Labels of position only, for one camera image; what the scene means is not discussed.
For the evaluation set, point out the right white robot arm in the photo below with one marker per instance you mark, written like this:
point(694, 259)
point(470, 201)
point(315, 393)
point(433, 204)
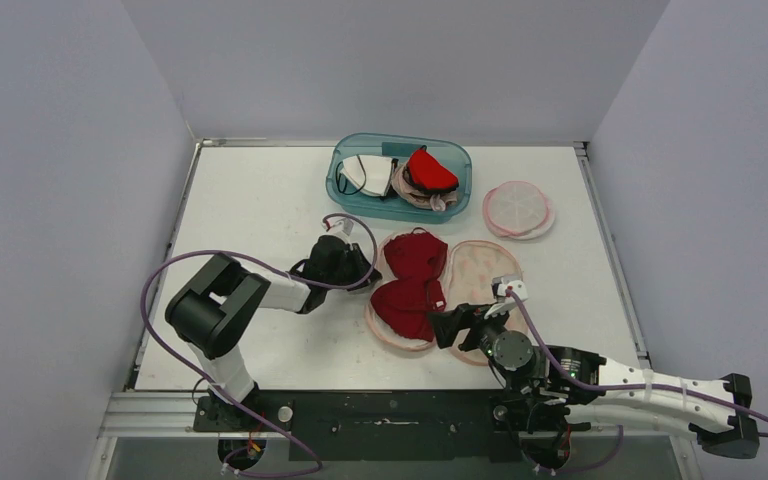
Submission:
point(553, 386)

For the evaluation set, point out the white mesh laundry bag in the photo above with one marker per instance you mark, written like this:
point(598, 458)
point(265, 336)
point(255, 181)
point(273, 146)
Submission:
point(518, 210)

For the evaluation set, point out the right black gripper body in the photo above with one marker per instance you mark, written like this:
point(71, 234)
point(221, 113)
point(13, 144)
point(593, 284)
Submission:
point(461, 325)

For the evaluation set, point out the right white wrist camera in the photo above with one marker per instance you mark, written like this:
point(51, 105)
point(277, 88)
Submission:
point(506, 290)

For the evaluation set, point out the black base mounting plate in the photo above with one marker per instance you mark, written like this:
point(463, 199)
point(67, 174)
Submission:
point(431, 425)

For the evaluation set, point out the white bra with black trim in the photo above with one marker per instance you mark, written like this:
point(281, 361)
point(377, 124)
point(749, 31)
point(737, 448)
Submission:
point(367, 175)

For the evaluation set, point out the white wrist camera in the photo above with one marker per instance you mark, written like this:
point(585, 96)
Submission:
point(340, 228)
point(506, 290)

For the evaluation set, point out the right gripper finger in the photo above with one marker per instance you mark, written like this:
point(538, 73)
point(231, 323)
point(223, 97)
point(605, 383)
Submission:
point(447, 325)
point(466, 310)

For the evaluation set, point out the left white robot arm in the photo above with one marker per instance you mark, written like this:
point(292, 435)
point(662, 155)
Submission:
point(216, 306)

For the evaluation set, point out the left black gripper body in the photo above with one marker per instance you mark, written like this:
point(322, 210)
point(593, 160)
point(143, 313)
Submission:
point(351, 268)

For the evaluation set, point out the beige bra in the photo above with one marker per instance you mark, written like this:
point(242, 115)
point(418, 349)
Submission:
point(414, 196)

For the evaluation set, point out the teal plastic bin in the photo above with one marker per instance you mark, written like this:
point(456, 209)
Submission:
point(395, 148)

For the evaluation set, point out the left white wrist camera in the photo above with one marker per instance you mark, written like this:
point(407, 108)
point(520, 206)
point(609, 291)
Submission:
point(340, 228)

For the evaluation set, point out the dark red lace bra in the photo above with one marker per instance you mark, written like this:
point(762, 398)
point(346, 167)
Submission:
point(413, 263)

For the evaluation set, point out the floral beige laundry bag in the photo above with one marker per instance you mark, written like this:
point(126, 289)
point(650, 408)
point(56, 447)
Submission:
point(470, 267)

